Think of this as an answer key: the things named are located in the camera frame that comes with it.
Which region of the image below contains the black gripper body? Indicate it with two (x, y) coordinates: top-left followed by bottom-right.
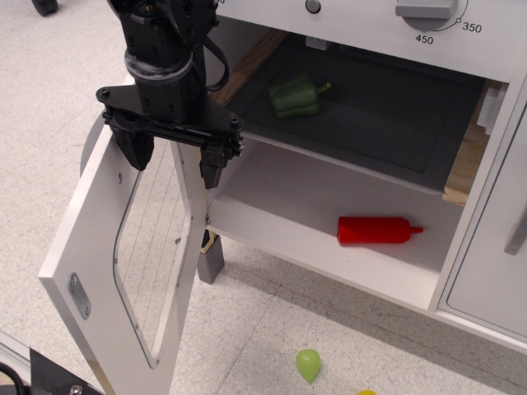
(96, 72), (243, 160)

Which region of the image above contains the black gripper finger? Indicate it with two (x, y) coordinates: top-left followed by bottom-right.
(110, 124), (154, 171)
(200, 150), (227, 189)

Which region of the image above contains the white oven door with window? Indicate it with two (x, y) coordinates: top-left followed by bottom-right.
(39, 121), (206, 394)

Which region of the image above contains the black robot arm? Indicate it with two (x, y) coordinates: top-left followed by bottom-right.
(96, 1), (244, 189)

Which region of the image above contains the grey round oven button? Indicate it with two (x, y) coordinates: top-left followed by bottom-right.
(305, 0), (321, 14)

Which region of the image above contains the white toy oven cabinet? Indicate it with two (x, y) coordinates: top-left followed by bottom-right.
(123, 0), (527, 354)

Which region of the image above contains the dark grey oven tray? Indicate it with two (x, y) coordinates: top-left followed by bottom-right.
(229, 35), (484, 191)

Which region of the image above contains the grey oven temperature knob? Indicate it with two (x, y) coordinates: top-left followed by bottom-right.
(395, 0), (459, 32)

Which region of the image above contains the grey cabinet leg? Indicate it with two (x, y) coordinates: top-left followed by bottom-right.
(198, 236), (225, 285)

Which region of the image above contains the green toy bell pepper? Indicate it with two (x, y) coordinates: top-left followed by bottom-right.
(268, 74), (333, 120)

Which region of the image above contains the red toy ketchup bottle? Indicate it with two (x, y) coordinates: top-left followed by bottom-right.
(337, 216), (424, 245)

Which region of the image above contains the black caster wheel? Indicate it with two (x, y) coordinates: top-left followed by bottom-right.
(31, 0), (58, 17)

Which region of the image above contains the green toy pear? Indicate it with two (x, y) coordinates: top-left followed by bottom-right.
(296, 349), (321, 384)

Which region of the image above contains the yellow toy piece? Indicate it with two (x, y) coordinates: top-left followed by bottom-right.
(357, 389), (376, 395)

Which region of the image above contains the grey side cabinet door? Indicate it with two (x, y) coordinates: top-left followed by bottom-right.
(440, 91), (526, 342)

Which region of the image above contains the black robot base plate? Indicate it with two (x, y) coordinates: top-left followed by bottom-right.
(1, 349), (102, 395)

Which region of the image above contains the grey cabinet door handle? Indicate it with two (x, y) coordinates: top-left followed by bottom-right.
(504, 208), (527, 255)

